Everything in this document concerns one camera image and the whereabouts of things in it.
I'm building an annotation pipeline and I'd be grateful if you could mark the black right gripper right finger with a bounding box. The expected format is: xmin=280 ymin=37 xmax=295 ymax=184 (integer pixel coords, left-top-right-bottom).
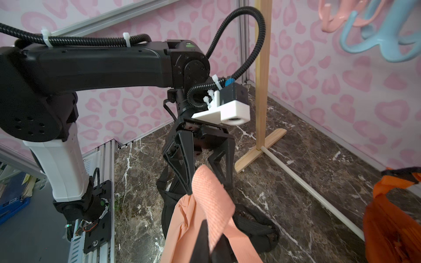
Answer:
xmin=210 ymin=235 xmax=236 ymax=263

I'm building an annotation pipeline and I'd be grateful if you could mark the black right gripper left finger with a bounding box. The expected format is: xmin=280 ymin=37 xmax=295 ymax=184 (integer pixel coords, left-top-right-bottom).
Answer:
xmin=190 ymin=220 xmax=211 ymax=263

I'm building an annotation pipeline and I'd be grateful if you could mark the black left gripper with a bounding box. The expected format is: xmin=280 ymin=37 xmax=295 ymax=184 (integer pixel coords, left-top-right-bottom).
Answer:
xmin=163 ymin=89 xmax=235 ymax=195

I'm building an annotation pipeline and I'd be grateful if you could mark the black bag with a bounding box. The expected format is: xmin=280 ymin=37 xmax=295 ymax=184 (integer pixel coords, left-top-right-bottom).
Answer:
xmin=156 ymin=166 xmax=280 ymax=253

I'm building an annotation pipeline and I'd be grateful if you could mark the pink bag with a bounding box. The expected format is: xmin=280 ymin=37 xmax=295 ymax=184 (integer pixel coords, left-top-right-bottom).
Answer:
xmin=161 ymin=165 xmax=261 ymax=263

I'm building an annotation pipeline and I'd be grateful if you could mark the orange bag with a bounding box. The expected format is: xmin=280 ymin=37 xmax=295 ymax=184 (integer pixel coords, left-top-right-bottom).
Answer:
xmin=363 ymin=167 xmax=421 ymax=263

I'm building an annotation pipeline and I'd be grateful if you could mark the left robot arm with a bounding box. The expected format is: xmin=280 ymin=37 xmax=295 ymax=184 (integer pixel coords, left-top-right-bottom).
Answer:
xmin=1 ymin=40 xmax=234 ymax=221

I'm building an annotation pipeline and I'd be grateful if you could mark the pink plastic hook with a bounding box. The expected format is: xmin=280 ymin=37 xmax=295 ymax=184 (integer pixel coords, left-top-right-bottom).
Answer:
xmin=318 ymin=1 xmax=385 ymax=33

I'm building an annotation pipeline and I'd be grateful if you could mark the blue plastic hook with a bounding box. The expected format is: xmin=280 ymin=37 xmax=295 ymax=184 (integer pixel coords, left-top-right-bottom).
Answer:
xmin=339 ymin=1 xmax=421 ymax=63

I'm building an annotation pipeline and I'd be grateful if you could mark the wooden clothes rack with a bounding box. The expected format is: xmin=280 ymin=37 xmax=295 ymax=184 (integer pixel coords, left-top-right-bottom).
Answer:
xmin=234 ymin=1 xmax=365 ymax=241

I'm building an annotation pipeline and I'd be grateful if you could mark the blue storage box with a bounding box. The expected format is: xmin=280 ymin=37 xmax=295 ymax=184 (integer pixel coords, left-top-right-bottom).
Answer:
xmin=1 ymin=172 xmax=31 ymax=224

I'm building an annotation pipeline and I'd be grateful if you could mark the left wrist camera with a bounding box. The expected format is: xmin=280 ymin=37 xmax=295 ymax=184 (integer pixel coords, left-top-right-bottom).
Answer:
xmin=192 ymin=82 xmax=251 ymax=126

